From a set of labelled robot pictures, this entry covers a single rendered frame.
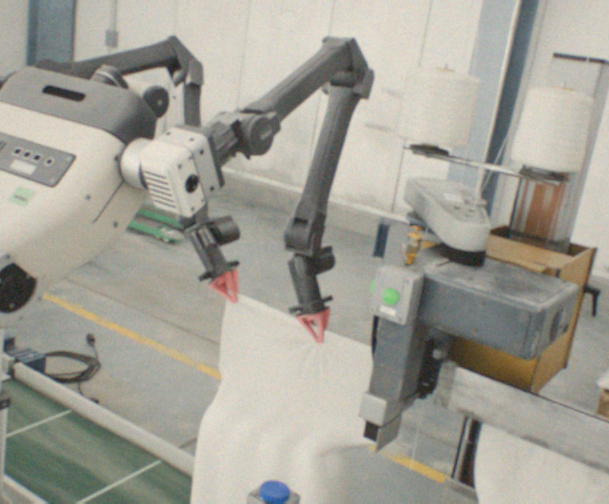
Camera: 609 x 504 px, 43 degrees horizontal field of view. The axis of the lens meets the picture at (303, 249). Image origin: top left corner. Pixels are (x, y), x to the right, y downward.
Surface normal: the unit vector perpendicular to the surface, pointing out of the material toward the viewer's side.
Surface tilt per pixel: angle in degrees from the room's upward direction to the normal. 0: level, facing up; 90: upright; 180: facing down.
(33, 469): 0
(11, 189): 50
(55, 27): 90
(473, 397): 90
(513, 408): 90
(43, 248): 115
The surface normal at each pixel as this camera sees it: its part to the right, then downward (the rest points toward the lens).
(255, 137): 0.80, 0.20
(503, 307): -0.55, 0.14
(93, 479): 0.15, -0.95
